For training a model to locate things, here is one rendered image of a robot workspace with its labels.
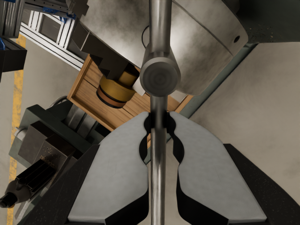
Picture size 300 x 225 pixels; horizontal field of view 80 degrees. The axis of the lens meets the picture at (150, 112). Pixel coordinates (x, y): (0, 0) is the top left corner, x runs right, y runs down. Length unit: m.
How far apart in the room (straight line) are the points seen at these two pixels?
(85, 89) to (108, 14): 0.49
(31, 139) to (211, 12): 0.76
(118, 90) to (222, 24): 0.23
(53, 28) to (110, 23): 1.38
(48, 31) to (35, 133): 1.00
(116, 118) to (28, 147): 0.39
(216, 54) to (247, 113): 1.35
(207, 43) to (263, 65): 1.30
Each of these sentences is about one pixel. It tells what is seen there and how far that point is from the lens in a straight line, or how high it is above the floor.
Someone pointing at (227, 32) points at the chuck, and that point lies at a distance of 0.28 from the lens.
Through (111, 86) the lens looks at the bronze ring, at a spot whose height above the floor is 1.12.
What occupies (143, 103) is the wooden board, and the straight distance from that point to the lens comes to 0.64.
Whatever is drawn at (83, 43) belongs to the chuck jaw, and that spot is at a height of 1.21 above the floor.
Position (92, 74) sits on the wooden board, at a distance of 0.69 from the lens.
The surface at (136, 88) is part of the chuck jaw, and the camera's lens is 0.40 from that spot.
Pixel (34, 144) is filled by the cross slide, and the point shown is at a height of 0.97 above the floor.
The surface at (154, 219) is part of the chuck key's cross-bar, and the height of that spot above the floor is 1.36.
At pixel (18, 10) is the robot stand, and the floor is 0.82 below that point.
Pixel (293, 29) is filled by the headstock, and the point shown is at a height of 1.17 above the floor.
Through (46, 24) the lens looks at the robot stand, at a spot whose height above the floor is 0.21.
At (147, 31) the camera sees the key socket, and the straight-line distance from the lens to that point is 0.25.
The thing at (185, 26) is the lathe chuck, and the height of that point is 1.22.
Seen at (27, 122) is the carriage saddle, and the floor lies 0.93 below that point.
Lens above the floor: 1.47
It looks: 66 degrees down
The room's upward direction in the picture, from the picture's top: 146 degrees counter-clockwise
